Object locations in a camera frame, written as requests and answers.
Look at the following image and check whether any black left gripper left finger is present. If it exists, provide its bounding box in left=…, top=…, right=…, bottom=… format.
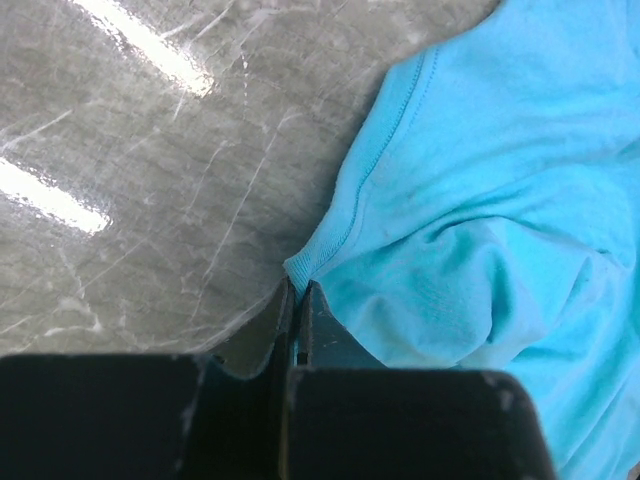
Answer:
left=1, top=281, right=294, bottom=479

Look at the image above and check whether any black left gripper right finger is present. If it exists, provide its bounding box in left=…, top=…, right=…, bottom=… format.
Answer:
left=287, top=283, right=555, bottom=479

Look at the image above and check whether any light blue t-shirt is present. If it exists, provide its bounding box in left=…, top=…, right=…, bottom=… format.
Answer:
left=284, top=1, right=639, bottom=479

